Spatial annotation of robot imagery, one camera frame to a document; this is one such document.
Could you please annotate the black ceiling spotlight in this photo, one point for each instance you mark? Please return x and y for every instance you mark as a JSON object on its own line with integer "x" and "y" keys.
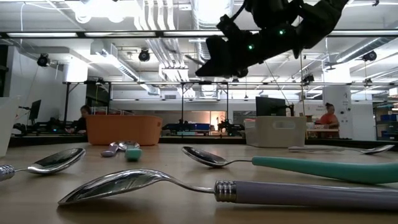
{"x": 43, "y": 60}
{"x": 369, "y": 56}
{"x": 308, "y": 79}
{"x": 144, "y": 55}

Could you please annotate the white pillar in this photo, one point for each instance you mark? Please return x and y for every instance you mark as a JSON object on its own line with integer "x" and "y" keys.
{"x": 334, "y": 93}

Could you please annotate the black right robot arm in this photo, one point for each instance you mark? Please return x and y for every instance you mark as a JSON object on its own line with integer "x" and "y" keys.
{"x": 320, "y": 21}

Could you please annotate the background black frame rig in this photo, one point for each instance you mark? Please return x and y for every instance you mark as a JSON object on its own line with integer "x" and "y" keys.
{"x": 182, "y": 102}

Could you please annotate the blue background table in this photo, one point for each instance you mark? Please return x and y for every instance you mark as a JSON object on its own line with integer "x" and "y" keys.
{"x": 199, "y": 126}

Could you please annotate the white plastic bin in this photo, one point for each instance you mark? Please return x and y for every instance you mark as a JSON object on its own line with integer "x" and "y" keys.
{"x": 7, "y": 124}

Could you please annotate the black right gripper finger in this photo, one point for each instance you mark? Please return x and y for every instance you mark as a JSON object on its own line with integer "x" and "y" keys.
{"x": 224, "y": 71}
{"x": 219, "y": 49}

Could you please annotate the thin vertical pole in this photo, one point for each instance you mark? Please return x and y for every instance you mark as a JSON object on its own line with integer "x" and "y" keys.
{"x": 301, "y": 93}

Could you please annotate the white hanging box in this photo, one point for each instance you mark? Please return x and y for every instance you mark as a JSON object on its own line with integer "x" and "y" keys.
{"x": 74, "y": 71}

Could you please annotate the round silver ceiling duct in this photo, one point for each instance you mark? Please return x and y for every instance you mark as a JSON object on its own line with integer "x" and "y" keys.
{"x": 211, "y": 12}

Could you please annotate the black computer monitor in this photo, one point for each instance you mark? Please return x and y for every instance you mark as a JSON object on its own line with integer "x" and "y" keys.
{"x": 270, "y": 106}
{"x": 35, "y": 110}

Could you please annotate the black overhead crossbar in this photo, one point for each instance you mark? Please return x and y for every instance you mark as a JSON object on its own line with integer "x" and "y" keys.
{"x": 124, "y": 33}

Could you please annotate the blue storage bin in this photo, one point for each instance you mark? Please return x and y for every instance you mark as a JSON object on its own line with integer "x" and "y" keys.
{"x": 388, "y": 133}
{"x": 388, "y": 118}

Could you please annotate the grey plastic bin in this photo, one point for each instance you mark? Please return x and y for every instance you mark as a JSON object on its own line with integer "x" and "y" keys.
{"x": 280, "y": 133}

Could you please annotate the person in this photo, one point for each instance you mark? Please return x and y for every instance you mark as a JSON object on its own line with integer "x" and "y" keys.
{"x": 329, "y": 119}
{"x": 81, "y": 123}

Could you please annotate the orange plastic bin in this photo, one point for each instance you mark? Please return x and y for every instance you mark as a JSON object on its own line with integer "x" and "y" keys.
{"x": 124, "y": 130}

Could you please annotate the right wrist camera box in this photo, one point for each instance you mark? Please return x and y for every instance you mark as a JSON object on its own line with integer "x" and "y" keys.
{"x": 270, "y": 12}

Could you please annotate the black aluminium table frame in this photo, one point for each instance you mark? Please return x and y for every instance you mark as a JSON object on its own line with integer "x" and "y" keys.
{"x": 192, "y": 140}

